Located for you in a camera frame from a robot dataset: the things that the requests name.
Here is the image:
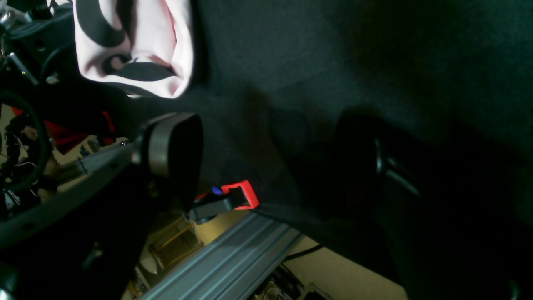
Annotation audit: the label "light pink T-shirt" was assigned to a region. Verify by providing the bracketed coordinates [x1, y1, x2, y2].
[50, 0, 195, 100]

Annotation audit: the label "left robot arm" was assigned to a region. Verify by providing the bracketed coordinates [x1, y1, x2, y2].
[1, 0, 88, 220]

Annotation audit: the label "black table cloth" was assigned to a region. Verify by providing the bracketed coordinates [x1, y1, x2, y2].
[75, 0, 533, 300]

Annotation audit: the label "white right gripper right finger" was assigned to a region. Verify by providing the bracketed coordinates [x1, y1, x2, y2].
[334, 113, 532, 300]

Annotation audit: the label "grey aluminium table rail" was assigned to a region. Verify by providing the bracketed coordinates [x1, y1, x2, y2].
[142, 213, 303, 300]

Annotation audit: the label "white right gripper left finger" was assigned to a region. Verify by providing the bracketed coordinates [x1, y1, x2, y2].
[0, 113, 203, 300]

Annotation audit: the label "orange black clamp, blue handles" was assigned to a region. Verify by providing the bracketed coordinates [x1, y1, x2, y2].
[184, 180, 260, 225]

